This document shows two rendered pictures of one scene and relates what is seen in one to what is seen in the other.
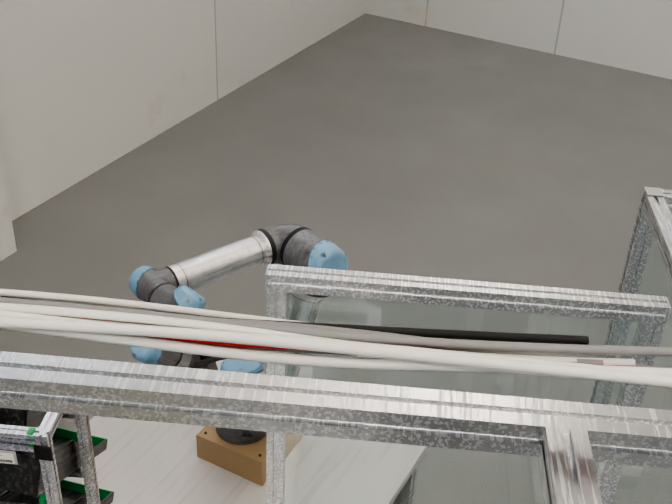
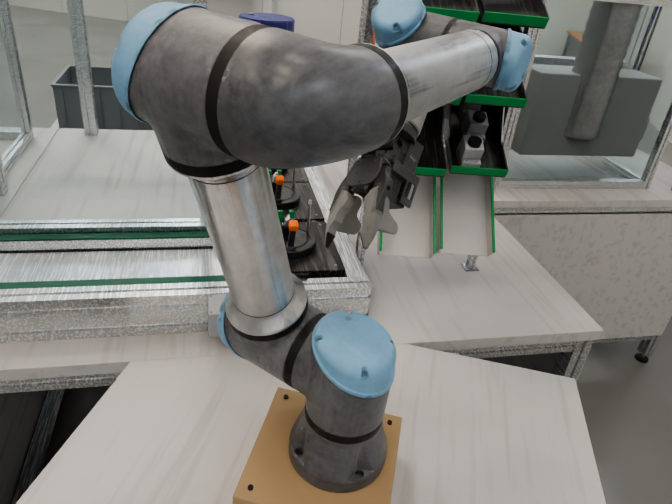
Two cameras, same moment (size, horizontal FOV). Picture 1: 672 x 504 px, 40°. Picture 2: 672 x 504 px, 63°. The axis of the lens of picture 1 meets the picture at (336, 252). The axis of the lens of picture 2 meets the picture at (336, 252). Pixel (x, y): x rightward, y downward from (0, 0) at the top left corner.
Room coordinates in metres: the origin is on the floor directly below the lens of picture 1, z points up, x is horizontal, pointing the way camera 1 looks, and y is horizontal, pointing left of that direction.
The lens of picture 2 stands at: (2.48, 0.02, 1.64)
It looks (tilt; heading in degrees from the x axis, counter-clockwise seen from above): 30 degrees down; 162
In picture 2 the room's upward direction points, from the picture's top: 6 degrees clockwise
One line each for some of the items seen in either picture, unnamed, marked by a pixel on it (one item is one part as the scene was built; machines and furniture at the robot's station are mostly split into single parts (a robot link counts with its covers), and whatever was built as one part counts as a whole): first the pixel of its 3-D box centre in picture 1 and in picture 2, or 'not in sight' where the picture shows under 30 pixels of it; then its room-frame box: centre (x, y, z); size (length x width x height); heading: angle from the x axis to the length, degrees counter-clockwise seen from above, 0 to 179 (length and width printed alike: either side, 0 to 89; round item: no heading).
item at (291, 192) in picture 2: not in sight; (275, 185); (1.09, 0.28, 1.01); 0.24 x 0.24 x 0.13; 87
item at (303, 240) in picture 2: not in sight; (287, 241); (1.34, 0.27, 0.98); 0.14 x 0.14 x 0.02
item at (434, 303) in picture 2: not in sight; (266, 209); (0.90, 0.29, 0.84); 1.50 x 1.41 x 0.03; 87
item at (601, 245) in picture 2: not in sight; (536, 252); (0.61, 1.62, 0.43); 1.11 x 0.68 x 0.86; 87
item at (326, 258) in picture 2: not in sight; (286, 248); (1.34, 0.27, 0.96); 0.24 x 0.24 x 0.02; 87
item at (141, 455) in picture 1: (233, 462); (337, 465); (1.89, 0.26, 0.84); 0.90 x 0.70 x 0.03; 63
